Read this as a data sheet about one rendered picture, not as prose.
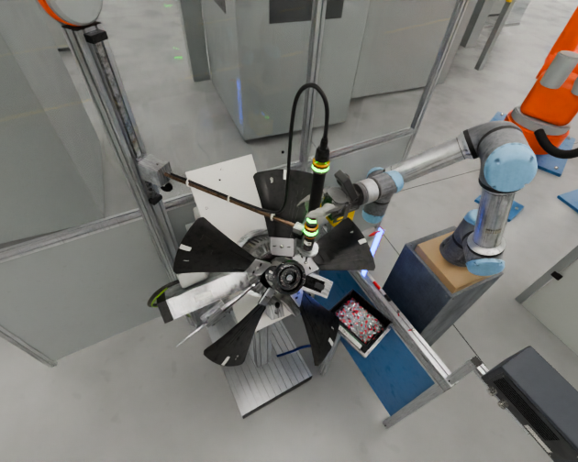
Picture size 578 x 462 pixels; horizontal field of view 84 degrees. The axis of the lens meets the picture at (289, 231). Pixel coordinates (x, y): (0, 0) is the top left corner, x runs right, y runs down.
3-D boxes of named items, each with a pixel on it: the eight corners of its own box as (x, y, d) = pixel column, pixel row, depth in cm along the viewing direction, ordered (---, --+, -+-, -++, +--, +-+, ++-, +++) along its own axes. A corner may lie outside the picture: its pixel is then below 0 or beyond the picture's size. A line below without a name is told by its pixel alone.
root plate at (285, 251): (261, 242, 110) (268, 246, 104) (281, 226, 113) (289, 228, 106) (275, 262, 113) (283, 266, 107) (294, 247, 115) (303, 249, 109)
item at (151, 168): (139, 180, 120) (132, 160, 113) (152, 169, 124) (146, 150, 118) (161, 188, 117) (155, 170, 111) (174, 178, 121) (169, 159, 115)
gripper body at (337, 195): (331, 225, 98) (363, 213, 102) (337, 204, 91) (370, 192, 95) (318, 208, 102) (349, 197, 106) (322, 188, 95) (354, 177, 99)
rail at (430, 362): (319, 235, 176) (321, 225, 170) (326, 233, 177) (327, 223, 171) (442, 393, 126) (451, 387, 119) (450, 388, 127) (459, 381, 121)
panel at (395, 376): (313, 299, 224) (326, 239, 174) (314, 299, 224) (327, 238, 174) (390, 416, 178) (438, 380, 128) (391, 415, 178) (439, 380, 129)
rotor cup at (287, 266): (249, 268, 112) (261, 276, 100) (280, 242, 115) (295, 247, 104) (272, 297, 116) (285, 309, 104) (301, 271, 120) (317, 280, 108)
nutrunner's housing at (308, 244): (299, 256, 109) (314, 139, 75) (304, 247, 112) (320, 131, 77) (309, 260, 108) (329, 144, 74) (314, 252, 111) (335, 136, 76)
